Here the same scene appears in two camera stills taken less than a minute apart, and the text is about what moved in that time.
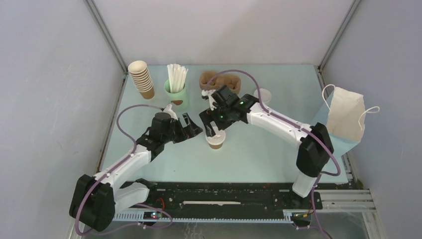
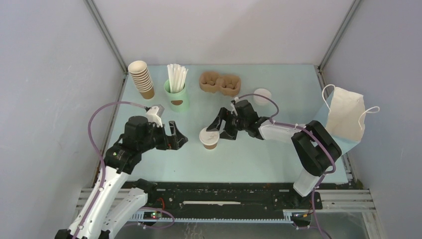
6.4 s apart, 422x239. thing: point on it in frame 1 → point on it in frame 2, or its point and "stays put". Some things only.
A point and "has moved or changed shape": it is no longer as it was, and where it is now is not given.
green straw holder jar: (180, 100) stays put
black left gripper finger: (190, 132) → (175, 142)
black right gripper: (221, 125) → (228, 134)
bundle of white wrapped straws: (177, 75) stays put
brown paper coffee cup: (216, 141) has moved or changed shape
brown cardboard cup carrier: (233, 82) stays put
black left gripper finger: (188, 123) → (174, 130)
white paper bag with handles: (347, 115) stays put
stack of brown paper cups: (142, 78) stays put
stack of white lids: (265, 95) stays put
